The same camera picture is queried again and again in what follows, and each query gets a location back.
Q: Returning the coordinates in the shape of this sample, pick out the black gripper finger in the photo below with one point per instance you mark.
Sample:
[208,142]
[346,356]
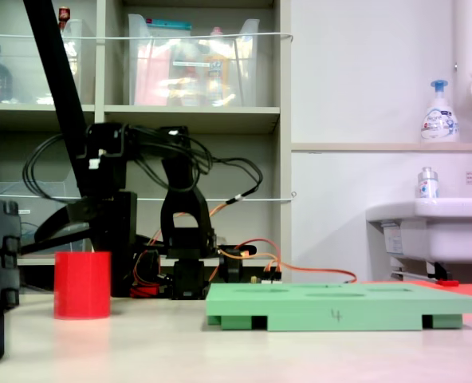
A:
[125,215]
[74,213]

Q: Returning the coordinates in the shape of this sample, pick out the red octagonal pillar block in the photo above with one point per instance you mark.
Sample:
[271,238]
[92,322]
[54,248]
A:
[82,285]

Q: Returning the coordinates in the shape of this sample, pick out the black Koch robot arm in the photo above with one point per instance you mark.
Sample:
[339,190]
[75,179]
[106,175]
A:
[180,175]

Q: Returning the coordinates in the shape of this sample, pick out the clear empty plastic bin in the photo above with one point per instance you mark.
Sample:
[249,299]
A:
[40,211]

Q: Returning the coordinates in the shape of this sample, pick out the thin black tripod brace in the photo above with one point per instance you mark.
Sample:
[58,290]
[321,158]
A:
[44,244]

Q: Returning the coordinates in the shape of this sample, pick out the beige shelf unit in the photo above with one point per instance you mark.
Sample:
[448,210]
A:
[188,115]

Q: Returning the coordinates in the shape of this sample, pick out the black tripod leg tube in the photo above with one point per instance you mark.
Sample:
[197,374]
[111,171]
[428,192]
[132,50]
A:
[56,72]

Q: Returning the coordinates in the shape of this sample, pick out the clear bin with dark bottle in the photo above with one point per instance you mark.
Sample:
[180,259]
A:
[32,80]

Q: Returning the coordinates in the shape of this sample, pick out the clear bin with supplies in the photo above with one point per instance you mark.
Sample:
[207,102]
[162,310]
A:
[188,80]

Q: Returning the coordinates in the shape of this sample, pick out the orange labelled detergent bottle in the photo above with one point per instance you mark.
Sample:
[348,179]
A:
[217,76]

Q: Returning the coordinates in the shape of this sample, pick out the green shape sorter board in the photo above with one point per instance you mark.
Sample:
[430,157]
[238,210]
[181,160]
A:
[339,307]

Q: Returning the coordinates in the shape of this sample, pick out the small clear sanitizer bottle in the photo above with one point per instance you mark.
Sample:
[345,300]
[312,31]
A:
[427,185]

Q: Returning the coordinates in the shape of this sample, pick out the white sink basin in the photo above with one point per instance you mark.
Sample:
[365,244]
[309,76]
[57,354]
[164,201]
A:
[451,235]

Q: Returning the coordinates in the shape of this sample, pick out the white soap pump bottle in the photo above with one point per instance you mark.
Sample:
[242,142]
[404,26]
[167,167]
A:
[439,119]

